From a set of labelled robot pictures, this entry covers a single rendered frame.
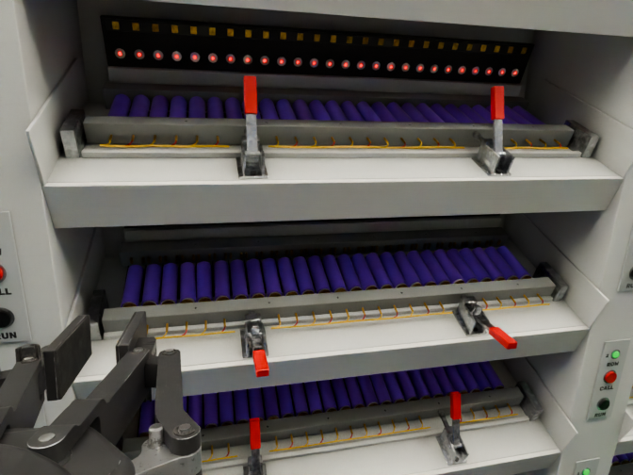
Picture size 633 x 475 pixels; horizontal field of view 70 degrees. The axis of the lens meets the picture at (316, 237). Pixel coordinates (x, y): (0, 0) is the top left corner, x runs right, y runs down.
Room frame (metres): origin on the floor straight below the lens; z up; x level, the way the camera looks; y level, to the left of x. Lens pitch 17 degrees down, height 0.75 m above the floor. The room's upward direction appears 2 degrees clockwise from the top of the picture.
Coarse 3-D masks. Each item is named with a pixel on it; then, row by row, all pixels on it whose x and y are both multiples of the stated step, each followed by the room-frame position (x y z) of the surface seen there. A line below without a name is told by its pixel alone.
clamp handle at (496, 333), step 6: (474, 312) 0.49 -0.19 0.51; (474, 318) 0.49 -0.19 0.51; (480, 318) 0.49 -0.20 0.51; (486, 324) 0.47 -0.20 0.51; (492, 324) 0.47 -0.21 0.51; (492, 330) 0.46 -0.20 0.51; (498, 330) 0.46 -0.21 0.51; (498, 336) 0.44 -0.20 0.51; (504, 336) 0.44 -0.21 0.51; (510, 336) 0.44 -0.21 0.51; (504, 342) 0.43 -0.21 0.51; (510, 342) 0.43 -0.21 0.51; (516, 342) 0.43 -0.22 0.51; (510, 348) 0.43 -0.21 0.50
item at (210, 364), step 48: (96, 240) 0.52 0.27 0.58; (528, 240) 0.65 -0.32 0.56; (96, 288) 0.50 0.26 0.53; (576, 288) 0.55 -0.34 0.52; (96, 336) 0.42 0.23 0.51; (192, 336) 0.44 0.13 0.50; (288, 336) 0.46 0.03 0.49; (336, 336) 0.47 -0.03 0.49; (384, 336) 0.47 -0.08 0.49; (432, 336) 0.48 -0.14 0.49; (480, 336) 0.49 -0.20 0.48; (528, 336) 0.50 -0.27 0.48; (576, 336) 0.52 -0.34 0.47; (96, 384) 0.38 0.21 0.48; (192, 384) 0.41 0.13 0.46; (240, 384) 0.43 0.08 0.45; (288, 384) 0.44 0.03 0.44
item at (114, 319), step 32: (384, 288) 0.52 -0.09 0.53; (416, 288) 0.52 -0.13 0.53; (448, 288) 0.53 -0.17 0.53; (480, 288) 0.54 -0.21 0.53; (512, 288) 0.54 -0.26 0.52; (544, 288) 0.56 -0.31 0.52; (128, 320) 0.43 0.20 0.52; (160, 320) 0.44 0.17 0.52; (192, 320) 0.45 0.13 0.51; (224, 320) 0.46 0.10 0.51; (352, 320) 0.48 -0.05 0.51
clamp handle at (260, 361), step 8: (256, 328) 0.43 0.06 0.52; (256, 336) 0.43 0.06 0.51; (256, 344) 0.41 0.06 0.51; (256, 352) 0.39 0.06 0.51; (264, 352) 0.39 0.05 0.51; (256, 360) 0.38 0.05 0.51; (264, 360) 0.38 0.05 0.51; (256, 368) 0.37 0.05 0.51; (264, 368) 0.37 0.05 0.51; (256, 376) 0.36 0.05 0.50; (264, 376) 0.37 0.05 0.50
